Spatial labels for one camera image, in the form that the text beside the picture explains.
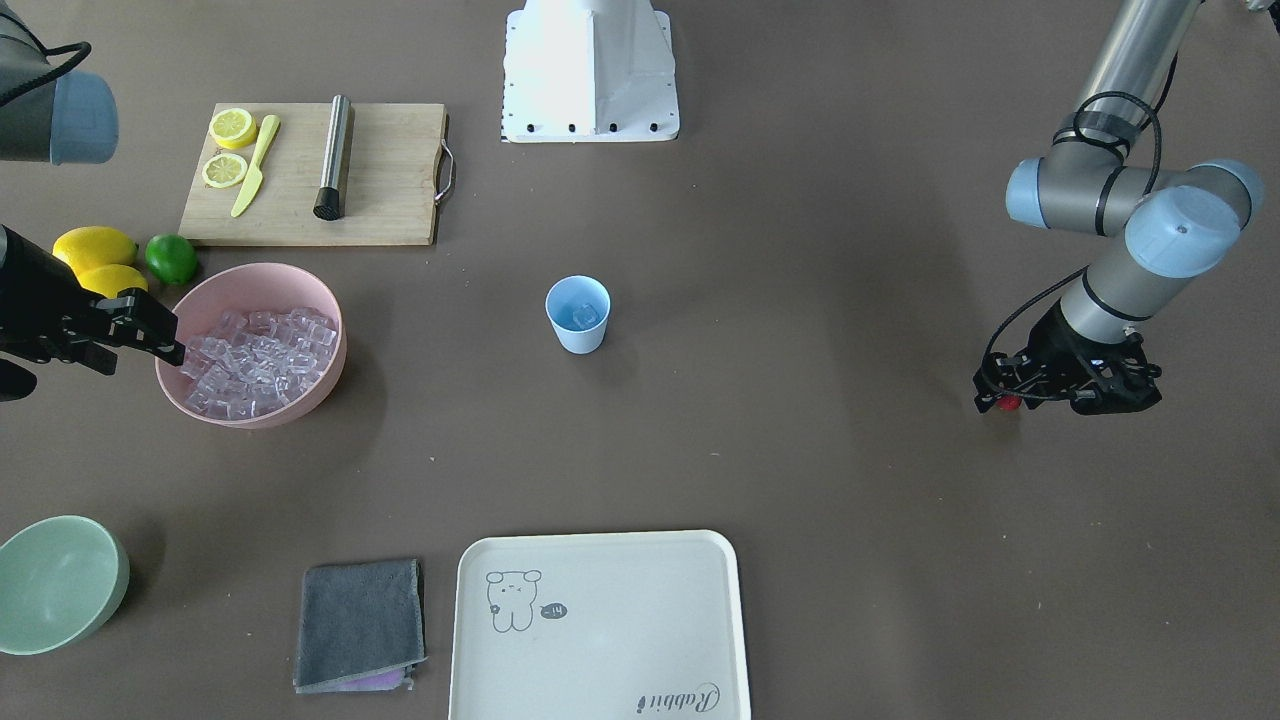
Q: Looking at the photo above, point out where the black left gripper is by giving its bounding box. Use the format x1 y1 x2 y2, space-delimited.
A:
1018 300 1111 386

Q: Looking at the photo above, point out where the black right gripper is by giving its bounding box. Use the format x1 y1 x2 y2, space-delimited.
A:
1 225 186 375

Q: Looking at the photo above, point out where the clear ice cubes pile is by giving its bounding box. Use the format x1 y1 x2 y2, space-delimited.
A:
179 306 338 421

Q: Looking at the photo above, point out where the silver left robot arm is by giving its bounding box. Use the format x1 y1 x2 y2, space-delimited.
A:
984 1 1265 398

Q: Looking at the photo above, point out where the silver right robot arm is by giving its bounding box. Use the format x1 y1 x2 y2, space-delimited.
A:
1 3 186 401

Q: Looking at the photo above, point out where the light blue plastic cup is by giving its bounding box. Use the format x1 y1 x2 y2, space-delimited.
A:
544 275 612 355

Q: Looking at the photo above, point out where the yellow lemon far from board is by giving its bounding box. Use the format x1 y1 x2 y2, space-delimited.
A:
76 264 148 299

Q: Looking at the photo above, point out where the green lime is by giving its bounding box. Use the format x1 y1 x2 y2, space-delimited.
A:
143 233 198 284

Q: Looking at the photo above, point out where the pink bowl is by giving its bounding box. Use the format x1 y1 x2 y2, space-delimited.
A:
156 263 347 429

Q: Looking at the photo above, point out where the yellow lemon near board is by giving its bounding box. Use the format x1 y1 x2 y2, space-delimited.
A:
51 225 138 275

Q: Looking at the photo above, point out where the lemon slice inner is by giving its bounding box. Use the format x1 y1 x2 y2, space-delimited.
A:
201 152 250 190

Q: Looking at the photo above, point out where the lemon slice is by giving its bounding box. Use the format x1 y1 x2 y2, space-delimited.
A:
207 108 259 150
201 152 250 190

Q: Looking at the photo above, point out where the lemon slice outer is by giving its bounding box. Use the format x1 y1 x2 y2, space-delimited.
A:
207 108 259 150

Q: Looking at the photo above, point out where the yellow plastic knife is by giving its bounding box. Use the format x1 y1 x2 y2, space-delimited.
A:
230 114 282 218

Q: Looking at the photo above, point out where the mint green bowl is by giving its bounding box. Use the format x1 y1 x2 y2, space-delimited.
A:
1 515 131 656

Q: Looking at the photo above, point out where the wooden cutting board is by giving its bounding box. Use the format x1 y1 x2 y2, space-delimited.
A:
178 101 451 247

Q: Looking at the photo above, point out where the grey folded cloth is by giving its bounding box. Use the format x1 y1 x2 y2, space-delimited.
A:
292 559 426 694

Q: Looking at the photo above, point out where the cream rabbit serving tray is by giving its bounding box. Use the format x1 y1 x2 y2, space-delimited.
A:
448 530 753 719

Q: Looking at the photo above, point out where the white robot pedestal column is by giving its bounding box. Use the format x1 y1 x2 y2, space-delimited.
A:
500 1 681 143

